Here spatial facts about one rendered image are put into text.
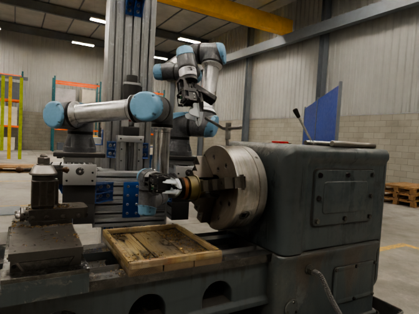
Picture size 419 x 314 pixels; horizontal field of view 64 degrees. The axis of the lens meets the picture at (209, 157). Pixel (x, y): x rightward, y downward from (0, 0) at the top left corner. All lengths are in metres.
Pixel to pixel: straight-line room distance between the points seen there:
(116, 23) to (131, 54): 0.17
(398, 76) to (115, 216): 11.58
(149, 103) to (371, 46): 12.34
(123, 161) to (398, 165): 10.96
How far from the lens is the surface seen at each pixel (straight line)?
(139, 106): 1.35
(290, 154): 1.16
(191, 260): 1.05
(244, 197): 1.13
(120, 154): 1.79
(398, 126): 12.26
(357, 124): 13.06
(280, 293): 1.28
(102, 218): 1.71
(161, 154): 1.48
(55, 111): 1.55
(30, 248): 0.94
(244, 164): 1.15
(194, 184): 1.16
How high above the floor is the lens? 1.26
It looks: 3 degrees down
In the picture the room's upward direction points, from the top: 3 degrees clockwise
